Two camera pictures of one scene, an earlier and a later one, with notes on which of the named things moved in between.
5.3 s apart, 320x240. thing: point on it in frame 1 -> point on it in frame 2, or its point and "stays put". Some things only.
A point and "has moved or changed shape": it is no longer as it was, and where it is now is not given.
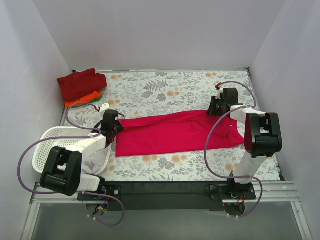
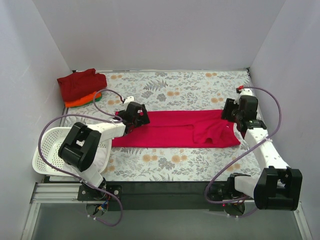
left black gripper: [116, 128] -> [142, 114]
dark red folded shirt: [78, 85] stays put
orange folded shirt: [95, 95] stays put
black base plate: [169, 196] stays put
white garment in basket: [94, 164] stays put
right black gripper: [215, 107] -> [228, 113]
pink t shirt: [183, 132] has moved or changed shape
